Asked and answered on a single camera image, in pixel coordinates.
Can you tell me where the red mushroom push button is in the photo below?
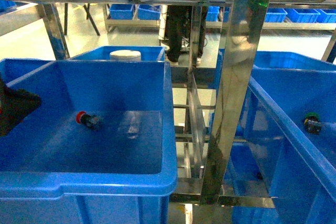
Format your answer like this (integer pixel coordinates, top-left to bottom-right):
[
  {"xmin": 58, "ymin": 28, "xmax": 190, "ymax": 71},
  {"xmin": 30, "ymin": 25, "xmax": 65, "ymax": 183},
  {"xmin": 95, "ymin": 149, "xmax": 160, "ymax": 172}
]
[{"xmin": 75, "ymin": 111, "xmax": 102, "ymax": 131}]

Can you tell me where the steel vertical rack post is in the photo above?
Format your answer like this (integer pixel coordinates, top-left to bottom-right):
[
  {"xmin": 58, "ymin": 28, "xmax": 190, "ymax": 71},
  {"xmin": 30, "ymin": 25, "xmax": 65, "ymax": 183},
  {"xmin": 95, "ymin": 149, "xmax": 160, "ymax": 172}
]
[{"xmin": 199, "ymin": 0, "xmax": 270, "ymax": 205}]

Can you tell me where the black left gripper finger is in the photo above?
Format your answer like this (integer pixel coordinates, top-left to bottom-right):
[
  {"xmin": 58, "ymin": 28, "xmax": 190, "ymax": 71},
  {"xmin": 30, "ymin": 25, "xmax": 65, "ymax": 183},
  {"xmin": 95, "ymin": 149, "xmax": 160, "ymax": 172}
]
[{"xmin": 1, "ymin": 78, "xmax": 41, "ymax": 136}]

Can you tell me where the white round container lid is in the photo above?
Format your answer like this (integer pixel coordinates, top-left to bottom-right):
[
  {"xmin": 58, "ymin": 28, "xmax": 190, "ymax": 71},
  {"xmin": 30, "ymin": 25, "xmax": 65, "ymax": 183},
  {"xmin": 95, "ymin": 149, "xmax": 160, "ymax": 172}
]
[{"xmin": 109, "ymin": 50, "xmax": 141, "ymax": 61}]

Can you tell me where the green mushroom push button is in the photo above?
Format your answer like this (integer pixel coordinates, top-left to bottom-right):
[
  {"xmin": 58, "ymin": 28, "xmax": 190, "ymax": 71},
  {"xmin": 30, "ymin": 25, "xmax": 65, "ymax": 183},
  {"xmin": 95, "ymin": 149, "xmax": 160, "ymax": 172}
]
[{"xmin": 303, "ymin": 112, "xmax": 322, "ymax": 135}]

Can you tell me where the blue bin holding red button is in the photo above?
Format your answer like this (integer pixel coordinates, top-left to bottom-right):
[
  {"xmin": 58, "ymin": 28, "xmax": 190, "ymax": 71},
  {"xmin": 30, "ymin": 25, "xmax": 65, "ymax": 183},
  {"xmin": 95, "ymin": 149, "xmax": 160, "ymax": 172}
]
[{"xmin": 1, "ymin": 60, "xmax": 177, "ymax": 223}]

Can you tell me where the blue bin holding green button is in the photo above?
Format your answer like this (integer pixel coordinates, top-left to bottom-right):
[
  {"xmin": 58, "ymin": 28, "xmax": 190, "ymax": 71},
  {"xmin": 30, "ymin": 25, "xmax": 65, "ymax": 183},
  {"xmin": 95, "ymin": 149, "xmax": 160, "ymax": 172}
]
[{"xmin": 230, "ymin": 50, "xmax": 336, "ymax": 224}]

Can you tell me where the person in green shirt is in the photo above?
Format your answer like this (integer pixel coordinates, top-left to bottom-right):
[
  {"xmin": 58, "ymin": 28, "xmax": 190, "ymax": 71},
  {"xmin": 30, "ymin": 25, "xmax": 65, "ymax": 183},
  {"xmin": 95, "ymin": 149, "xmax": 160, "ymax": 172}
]
[{"xmin": 165, "ymin": 5, "xmax": 208, "ymax": 66}]

